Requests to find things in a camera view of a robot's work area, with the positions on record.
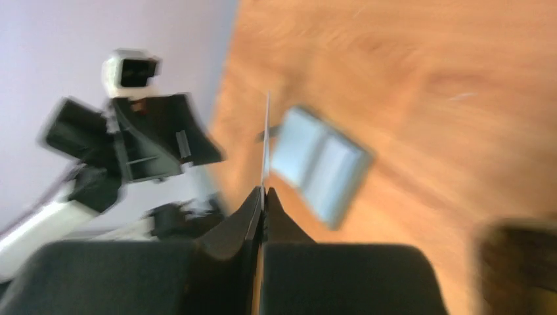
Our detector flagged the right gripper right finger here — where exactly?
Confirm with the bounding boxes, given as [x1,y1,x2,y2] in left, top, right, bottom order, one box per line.
[261,189,447,314]

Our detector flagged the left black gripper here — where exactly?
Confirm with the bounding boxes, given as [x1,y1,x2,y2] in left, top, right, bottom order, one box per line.
[40,93,225,182]

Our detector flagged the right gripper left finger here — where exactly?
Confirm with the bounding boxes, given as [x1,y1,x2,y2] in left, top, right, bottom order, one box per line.
[1,187,263,314]

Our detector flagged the white credit card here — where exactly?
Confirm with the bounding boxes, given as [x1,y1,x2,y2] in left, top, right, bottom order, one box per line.
[261,91,271,191]

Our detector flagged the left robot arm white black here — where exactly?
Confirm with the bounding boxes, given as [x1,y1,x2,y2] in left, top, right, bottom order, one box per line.
[1,93,224,282]

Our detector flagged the woven wicker basket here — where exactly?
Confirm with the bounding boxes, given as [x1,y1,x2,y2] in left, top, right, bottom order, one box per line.
[477,217,556,314]

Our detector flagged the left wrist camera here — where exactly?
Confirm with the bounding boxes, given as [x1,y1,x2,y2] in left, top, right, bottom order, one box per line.
[101,49,160,100]

